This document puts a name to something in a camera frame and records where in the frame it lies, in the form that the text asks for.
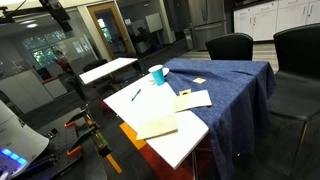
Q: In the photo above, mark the green pen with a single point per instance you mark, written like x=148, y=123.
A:
x=136, y=95

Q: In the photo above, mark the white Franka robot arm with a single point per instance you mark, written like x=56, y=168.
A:
x=20, y=140

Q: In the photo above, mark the light blue plastic cup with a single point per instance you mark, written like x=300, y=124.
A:
x=157, y=76

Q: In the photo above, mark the tan paper napkin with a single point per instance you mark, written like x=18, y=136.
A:
x=193, y=100
x=156, y=127

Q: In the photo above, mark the tan sugar packet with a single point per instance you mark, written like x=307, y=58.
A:
x=199, y=80

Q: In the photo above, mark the white side table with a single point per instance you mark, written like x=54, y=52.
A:
x=106, y=69

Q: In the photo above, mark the grey trash bin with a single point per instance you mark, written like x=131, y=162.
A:
x=189, y=38

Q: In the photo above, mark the dark office chair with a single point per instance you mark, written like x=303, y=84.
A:
x=95, y=64

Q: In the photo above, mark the blue denim cloth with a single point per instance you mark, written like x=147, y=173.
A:
x=233, y=100

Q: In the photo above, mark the green plastic object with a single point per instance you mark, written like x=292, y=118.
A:
x=101, y=139

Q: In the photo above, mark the black chair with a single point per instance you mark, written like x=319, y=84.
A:
x=296, y=66
x=230, y=46

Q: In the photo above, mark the stainless steel refrigerator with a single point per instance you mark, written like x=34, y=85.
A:
x=206, y=20

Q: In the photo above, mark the black orange clamp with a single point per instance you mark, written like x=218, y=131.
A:
x=85, y=140
x=80, y=118

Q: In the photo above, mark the person in red shirt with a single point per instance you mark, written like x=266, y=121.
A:
x=62, y=63

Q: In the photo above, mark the black mounting platform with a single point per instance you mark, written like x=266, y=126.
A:
x=63, y=146

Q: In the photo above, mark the white kitchen cabinets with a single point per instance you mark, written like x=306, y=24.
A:
x=276, y=16

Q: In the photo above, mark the white office cabinet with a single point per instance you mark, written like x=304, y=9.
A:
x=20, y=91

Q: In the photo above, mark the white wall board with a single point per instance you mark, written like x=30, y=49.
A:
x=154, y=22

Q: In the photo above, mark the wooden door frame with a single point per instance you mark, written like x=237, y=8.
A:
x=115, y=20

